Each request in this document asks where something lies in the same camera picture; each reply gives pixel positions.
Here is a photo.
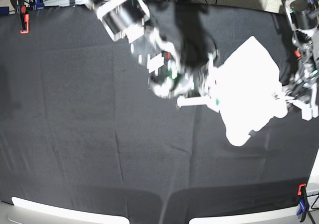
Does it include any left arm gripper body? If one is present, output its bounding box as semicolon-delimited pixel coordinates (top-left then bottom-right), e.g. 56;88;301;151
273;81;319;110

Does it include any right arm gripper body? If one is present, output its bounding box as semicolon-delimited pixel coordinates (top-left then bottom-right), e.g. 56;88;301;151
176;49;220;108

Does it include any white printed t-shirt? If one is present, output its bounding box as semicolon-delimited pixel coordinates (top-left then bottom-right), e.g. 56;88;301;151
210;36;288;146

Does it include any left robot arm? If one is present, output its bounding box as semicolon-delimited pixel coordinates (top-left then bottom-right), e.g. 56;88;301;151
281;0;319;110

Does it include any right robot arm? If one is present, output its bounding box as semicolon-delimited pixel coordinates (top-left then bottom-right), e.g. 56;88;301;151
82;0;219;112

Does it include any red clamp front right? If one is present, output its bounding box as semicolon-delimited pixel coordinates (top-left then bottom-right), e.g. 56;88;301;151
297;183;309;223

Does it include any red clamp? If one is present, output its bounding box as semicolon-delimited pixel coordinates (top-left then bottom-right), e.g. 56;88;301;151
15;0;29;34
297;183;309;223

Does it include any black table cloth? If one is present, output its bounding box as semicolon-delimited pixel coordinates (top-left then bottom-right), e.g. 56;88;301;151
0;6;319;224

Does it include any red clamp back left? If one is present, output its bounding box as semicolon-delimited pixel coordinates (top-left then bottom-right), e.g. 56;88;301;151
15;0;29;34

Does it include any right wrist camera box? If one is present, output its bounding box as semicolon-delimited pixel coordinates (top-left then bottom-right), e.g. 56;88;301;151
206;97;219;113

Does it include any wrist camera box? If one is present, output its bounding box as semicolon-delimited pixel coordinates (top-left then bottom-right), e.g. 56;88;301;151
206;97;219;113
301;103;319;121

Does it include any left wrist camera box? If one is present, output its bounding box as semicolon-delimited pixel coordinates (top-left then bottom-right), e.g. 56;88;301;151
301;103;319;121

